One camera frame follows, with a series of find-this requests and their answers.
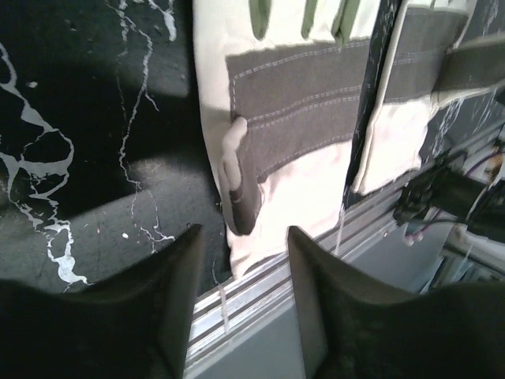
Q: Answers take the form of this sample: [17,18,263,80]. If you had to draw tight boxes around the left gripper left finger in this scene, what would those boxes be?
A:
[1,224,204,378]

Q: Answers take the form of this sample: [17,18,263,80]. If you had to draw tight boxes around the grey-strap glove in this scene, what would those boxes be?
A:
[193,1,380,278]

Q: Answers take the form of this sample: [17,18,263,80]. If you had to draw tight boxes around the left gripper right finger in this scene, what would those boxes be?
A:
[287,227,504,378]

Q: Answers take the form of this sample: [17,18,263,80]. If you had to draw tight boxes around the white glove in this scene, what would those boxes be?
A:
[352,1,504,195]

